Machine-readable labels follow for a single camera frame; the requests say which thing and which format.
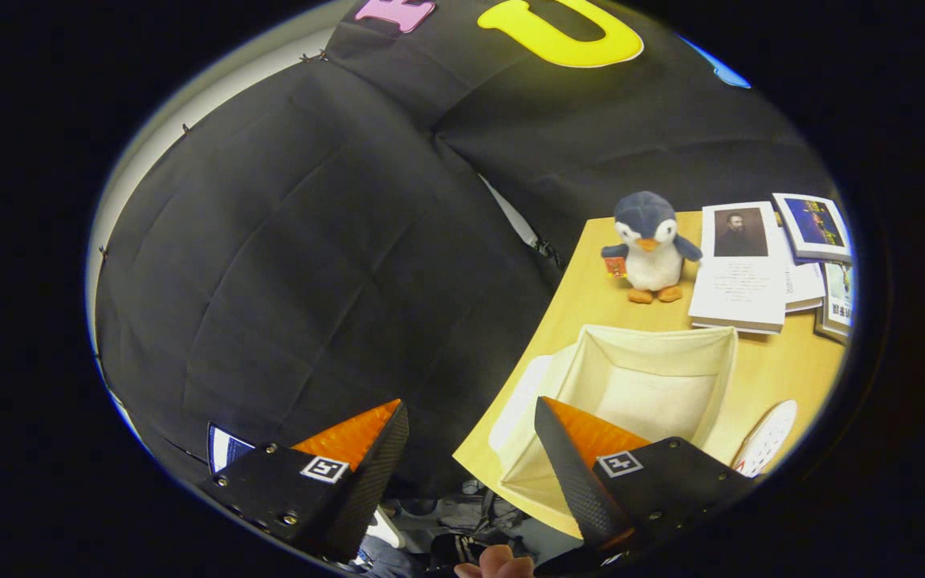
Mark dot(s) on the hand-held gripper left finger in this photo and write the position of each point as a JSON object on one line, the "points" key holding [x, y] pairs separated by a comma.
{"points": [[370, 490]]}

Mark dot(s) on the laptop screen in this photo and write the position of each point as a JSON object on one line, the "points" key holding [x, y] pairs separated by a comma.
{"points": [[226, 449]]}

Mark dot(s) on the grey penguin plush toy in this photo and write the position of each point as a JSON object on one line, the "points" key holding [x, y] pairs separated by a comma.
{"points": [[651, 257]]}

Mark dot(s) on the beige fabric storage box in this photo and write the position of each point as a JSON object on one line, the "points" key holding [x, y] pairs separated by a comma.
{"points": [[655, 393]]}

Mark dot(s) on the book with pale blue cover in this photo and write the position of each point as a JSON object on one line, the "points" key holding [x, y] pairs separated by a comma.
{"points": [[838, 297]]}

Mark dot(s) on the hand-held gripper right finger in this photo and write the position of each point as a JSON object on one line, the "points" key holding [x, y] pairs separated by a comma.
{"points": [[575, 482]]}

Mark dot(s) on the white canvas shoe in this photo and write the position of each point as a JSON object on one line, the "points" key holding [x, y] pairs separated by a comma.
{"points": [[768, 437]]}

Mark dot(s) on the plain white book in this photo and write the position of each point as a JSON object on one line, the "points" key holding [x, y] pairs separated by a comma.
{"points": [[804, 285]]}

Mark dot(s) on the white book with portrait cover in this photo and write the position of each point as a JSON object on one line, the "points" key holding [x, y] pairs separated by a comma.
{"points": [[739, 289]]}

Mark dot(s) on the book with dark blue picture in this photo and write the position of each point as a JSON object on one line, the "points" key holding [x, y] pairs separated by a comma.
{"points": [[812, 221]]}

